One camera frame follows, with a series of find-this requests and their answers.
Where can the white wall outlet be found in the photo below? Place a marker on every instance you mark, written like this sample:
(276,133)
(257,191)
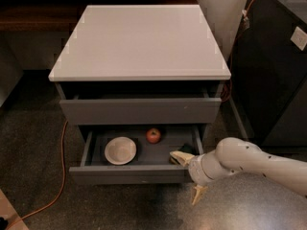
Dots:
(299,38)

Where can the grey drawer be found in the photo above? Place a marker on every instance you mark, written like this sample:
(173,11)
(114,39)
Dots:
(151,164)
(143,111)

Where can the red apple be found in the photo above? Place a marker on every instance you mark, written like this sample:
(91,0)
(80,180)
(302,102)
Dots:
(153,135)

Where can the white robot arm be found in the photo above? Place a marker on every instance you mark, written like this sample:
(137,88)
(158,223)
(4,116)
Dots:
(232,156)

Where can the green yellow sponge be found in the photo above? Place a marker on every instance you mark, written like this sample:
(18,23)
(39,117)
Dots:
(184,148)

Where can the grey drawer cabinet white top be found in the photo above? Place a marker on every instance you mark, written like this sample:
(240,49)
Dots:
(140,51)

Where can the grey top drawer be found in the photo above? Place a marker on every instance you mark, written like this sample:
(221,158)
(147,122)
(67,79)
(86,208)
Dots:
(143,111)

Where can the white ceramic bowl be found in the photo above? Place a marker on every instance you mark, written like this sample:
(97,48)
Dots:
(120,151)

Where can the dark wooden shelf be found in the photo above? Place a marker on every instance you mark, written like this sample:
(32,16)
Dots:
(58,15)

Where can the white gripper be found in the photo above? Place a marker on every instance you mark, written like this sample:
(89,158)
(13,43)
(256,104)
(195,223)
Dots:
(196,170)

